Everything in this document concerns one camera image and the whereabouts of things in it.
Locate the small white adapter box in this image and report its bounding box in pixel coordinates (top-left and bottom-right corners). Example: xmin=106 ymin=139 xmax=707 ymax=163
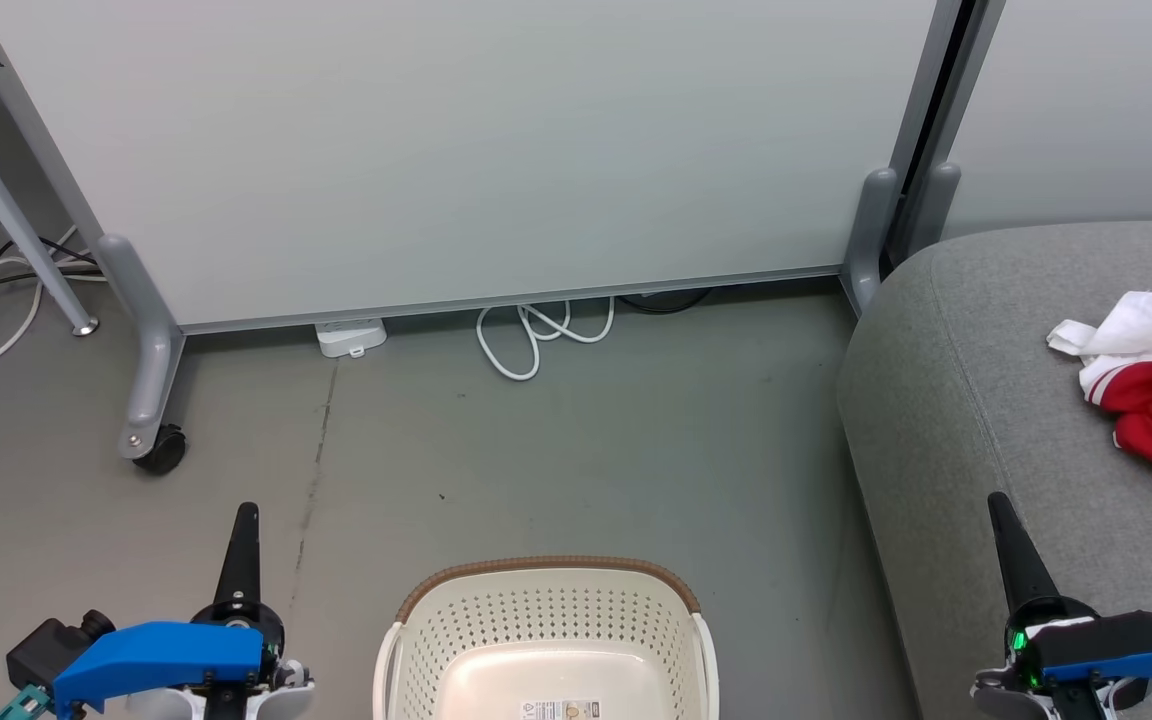
xmin=314 ymin=317 xmax=388 ymax=359

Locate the red and white jersey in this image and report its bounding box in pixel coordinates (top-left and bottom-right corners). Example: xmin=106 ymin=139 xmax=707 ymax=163
xmin=1046 ymin=290 xmax=1152 ymax=413

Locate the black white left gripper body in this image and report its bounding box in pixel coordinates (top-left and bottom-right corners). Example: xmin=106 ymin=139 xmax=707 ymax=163
xmin=126 ymin=598 xmax=317 ymax=720

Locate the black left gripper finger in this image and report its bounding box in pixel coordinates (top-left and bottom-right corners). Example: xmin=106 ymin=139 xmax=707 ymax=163
xmin=213 ymin=502 xmax=265 ymax=607

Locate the white coiled cable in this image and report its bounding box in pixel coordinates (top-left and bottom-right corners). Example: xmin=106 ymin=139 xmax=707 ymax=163
xmin=476 ymin=297 xmax=617 ymax=382

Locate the teal connector clip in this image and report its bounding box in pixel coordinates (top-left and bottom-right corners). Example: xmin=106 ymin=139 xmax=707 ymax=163
xmin=0 ymin=683 xmax=52 ymax=720

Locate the black cable under partition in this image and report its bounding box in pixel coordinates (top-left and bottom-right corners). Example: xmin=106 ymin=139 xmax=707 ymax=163
xmin=619 ymin=288 xmax=713 ymax=315

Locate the white partition panel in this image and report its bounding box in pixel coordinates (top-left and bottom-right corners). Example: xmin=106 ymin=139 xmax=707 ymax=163
xmin=886 ymin=0 xmax=1152 ymax=266

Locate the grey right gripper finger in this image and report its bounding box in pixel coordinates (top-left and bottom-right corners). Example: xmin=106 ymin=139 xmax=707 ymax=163
xmin=986 ymin=492 xmax=1061 ymax=614

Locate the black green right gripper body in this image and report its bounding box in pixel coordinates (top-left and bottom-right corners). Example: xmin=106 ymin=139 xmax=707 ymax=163
xmin=971 ymin=595 xmax=1152 ymax=720

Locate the grey fabric sofa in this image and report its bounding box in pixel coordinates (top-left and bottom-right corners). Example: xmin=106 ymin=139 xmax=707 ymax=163
xmin=836 ymin=218 xmax=1152 ymax=720

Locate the black caster wheel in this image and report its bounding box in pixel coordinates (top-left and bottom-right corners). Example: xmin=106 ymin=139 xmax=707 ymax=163
xmin=133 ymin=424 xmax=187 ymax=476

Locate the cream perforated laundry basket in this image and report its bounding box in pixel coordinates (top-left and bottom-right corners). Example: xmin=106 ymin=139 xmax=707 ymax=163
xmin=372 ymin=556 xmax=720 ymax=720

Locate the white floor cable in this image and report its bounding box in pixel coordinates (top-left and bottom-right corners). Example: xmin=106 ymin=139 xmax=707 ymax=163
xmin=0 ymin=225 xmax=107 ymax=376

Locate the wide white partition, grey frame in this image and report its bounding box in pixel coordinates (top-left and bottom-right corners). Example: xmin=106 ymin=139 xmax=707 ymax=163
xmin=0 ymin=0 xmax=967 ymax=461

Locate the black floor cable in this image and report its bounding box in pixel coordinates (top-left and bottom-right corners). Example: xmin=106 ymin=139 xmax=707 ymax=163
xmin=0 ymin=225 xmax=102 ymax=359

